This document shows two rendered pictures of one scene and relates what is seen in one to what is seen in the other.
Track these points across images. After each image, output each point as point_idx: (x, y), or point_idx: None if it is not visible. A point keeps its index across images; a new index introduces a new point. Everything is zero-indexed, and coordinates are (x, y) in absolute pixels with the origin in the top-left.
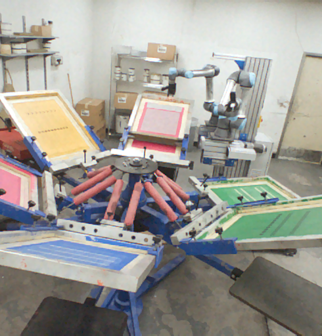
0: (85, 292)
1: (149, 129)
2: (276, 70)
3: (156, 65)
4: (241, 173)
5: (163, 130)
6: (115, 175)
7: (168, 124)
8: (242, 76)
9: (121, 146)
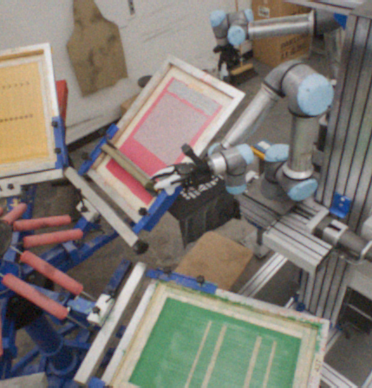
0: (51, 322)
1: (143, 141)
2: None
3: None
4: (341, 266)
5: (161, 150)
6: (251, 141)
7: (174, 139)
8: (286, 84)
9: (87, 164)
